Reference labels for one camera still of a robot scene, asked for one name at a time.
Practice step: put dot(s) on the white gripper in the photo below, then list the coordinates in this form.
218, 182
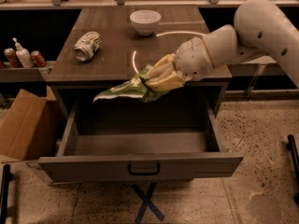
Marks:
192, 60

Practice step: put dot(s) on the green jalapeno chip bag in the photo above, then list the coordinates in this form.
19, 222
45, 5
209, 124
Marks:
135, 88

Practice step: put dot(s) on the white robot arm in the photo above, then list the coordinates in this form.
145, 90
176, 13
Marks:
260, 28

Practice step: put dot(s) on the open grey top drawer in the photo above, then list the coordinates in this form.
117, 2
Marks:
175, 137

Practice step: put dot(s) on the grey cabinet with wooden top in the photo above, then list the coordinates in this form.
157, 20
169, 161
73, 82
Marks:
123, 52

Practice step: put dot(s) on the white ceramic bowl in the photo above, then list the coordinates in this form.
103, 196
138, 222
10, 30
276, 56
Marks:
145, 22

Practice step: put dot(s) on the crushed green white soda can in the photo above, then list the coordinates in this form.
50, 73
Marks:
87, 46

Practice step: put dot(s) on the grey side shelf right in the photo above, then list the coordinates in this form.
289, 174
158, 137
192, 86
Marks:
264, 66

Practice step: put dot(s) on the grey side shelf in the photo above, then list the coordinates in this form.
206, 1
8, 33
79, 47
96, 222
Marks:
264, 66
10, 74

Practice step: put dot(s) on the red soda can right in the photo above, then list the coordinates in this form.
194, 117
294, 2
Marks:
38, 58

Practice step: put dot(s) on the red soda can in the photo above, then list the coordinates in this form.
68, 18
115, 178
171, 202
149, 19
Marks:
38, 58
10, 53

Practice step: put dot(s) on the black bar right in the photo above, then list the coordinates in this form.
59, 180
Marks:
291, 146

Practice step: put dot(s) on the black bar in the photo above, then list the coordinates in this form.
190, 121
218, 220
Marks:
291, 146
6, 177

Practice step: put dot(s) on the white pump bottle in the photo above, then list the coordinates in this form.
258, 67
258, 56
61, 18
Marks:
23, 54

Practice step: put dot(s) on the brown cardboard box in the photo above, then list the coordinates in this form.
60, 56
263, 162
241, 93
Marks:
31, 127

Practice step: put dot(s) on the red soda can left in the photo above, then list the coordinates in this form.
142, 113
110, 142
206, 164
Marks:
10, 53

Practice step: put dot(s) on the grey side shelf left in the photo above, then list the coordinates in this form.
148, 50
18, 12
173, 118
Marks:
10, 74

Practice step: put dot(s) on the black bar left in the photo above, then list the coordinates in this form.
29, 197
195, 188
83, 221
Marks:
6, 177

